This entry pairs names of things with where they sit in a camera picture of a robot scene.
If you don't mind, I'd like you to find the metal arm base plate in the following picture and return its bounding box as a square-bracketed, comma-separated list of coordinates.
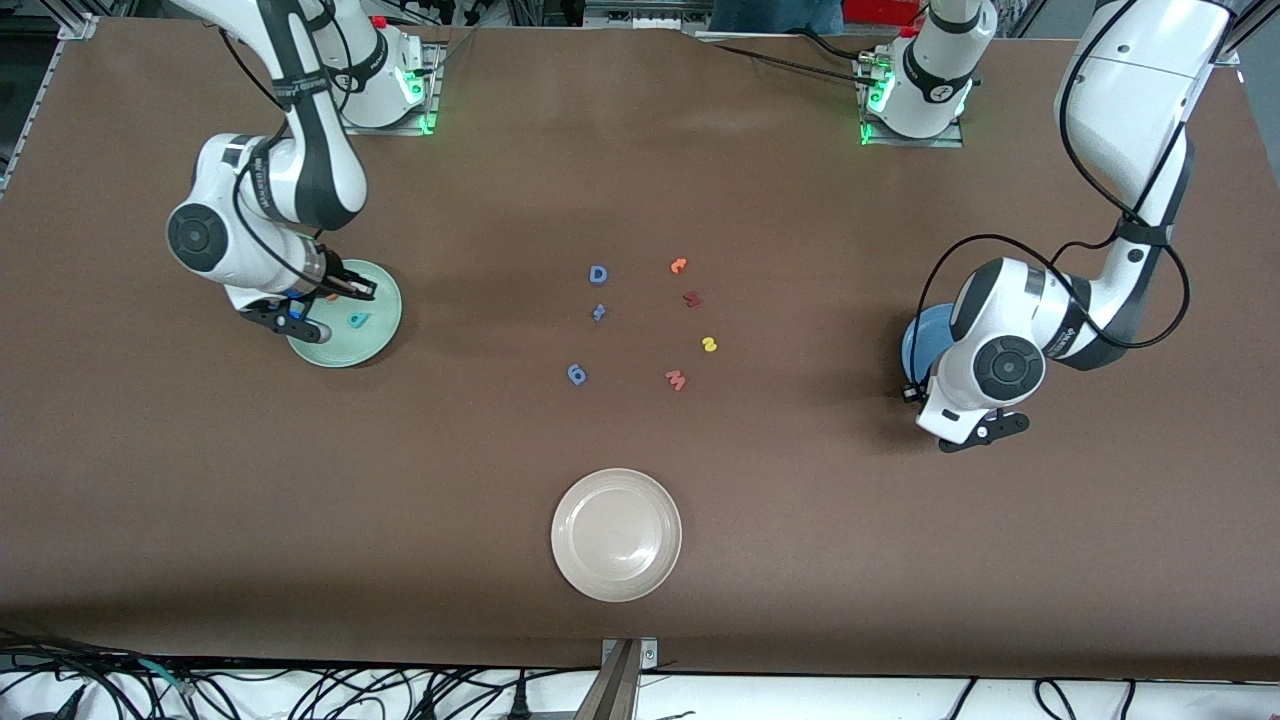
[332, 40, 444, 137]
[858, 50, 966, 149]

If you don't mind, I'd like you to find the teal cable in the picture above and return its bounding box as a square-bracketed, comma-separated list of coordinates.
[135, 655, 196, 696]

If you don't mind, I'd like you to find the person in blue jeans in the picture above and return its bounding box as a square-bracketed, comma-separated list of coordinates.
[710, 0, 846, 36]

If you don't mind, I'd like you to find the aluminium profile post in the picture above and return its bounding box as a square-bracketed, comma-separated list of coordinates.
[574, 638, 643, 720]

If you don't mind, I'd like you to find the small metal bracket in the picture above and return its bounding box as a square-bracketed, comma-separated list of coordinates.
[600, 637, 660, 672]

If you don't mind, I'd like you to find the blue plate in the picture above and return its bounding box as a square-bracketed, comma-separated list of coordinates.
[901, 305, 961, 393]

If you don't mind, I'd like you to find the pale green plate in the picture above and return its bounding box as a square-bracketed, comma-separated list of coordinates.
[285, 259, 403, 369]

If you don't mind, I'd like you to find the red box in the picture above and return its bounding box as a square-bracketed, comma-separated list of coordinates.
[845, 0, 926, 26]

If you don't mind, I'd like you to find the black looped cable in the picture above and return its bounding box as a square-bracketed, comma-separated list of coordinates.
[1033, 678, 1079, 720]

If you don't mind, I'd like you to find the beige plate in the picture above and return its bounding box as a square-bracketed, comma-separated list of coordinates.
[550, 468, 684, 603]

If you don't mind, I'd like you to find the black cable on table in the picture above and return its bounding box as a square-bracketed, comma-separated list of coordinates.
[697, 30, 881, 86]

